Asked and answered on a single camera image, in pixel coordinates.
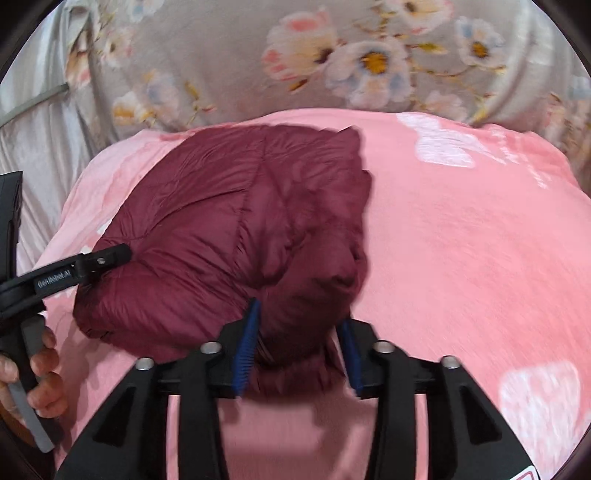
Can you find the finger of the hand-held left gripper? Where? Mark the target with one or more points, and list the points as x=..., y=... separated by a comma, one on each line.
x=106, y=261

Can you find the pink blanket with white bows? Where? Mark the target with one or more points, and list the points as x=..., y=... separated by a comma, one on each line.
x=461, y=258

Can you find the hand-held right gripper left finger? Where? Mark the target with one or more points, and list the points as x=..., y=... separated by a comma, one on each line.
x=244, y=351

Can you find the person's left hand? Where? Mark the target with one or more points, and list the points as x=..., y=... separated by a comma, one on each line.
x=44, y=367

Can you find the maroon puffer jacket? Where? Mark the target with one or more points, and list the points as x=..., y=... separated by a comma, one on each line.
x=240, y=221

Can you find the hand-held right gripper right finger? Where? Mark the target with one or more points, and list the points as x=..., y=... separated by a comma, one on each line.
x=349, y=356

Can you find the silver grey satin cloth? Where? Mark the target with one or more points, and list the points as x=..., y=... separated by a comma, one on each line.
x=41, y=152

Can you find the grey floral bedsheet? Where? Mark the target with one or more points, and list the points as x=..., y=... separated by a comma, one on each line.
x=258, y=60

